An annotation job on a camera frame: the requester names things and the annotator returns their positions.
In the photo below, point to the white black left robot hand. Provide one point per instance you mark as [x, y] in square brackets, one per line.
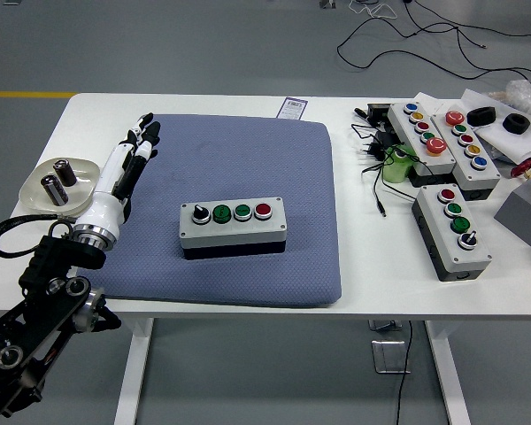
[108, 177]

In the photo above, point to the grey four-button box black base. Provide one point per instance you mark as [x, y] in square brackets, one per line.
[230, 230]

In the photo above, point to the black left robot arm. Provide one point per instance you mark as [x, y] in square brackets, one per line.
[48, 283]

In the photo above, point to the grey five-button box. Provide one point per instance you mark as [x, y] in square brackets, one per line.
[485, 178]
[403, 123]

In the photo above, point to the cream shallow dish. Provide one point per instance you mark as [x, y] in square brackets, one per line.
[82, 172]

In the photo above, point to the dark metal cylinder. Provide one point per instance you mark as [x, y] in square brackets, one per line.
[65, 172]
[55, 190]

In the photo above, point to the blue-grey padded mat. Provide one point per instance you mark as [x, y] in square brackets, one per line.
[270, 155]

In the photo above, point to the purple white label card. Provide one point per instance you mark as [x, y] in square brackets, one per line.
[293, 108]

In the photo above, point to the white table leg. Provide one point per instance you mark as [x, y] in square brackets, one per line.
[449, 376]
[130, 376]

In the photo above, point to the black small device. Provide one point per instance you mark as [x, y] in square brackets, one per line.
[377, 113]

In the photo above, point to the black power plug adapter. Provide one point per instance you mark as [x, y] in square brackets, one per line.
[383, 141]

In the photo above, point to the light green cylinder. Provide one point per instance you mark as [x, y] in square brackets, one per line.
[397, 168]

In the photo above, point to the metal floor plate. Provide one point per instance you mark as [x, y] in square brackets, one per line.
[389, 356]

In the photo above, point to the white paper sheet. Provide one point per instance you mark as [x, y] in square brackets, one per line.
[509, 144]

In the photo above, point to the grey block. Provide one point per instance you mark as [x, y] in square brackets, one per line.
[520, 217]

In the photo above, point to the red knob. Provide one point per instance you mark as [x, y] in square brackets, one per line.
[524, 168]

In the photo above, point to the clear plastic bag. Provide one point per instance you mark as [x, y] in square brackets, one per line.
[524, 97]

